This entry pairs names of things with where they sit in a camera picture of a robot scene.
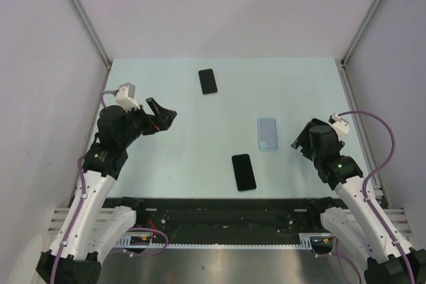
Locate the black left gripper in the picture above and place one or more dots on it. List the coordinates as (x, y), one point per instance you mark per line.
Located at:
(162, 119)

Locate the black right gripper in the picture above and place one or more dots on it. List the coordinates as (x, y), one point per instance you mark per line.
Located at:
(299, 140)

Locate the light blue phone case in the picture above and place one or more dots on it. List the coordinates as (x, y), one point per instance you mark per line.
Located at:
(267, 134)

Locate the phone with black screen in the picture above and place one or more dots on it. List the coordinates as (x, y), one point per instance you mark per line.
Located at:
(244, 174)

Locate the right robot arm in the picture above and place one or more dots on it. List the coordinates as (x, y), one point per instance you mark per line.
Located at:
(366, 230)

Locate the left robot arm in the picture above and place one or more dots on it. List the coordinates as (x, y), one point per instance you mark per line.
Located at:
(78, 252)

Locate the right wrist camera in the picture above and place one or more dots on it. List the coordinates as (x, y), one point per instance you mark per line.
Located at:
(340, 125)

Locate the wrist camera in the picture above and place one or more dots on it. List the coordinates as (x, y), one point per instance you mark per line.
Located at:
(340, 125)
(125, 97)

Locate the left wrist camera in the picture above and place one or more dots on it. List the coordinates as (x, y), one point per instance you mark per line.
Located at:
(125, 97)

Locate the right aluminium frame post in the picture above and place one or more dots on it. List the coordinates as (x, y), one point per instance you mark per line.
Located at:
(361, 31)

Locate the aluminium frame post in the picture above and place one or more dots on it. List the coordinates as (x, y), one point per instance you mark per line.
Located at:
(90, 31)
(361, 31)

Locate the white cable duct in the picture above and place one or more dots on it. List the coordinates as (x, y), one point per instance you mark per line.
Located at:
(274, 241)

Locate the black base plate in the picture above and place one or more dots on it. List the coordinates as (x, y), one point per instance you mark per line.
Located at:
(227, 218)

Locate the left aluminium frame post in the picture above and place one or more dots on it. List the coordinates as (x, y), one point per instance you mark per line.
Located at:
(90, 31)

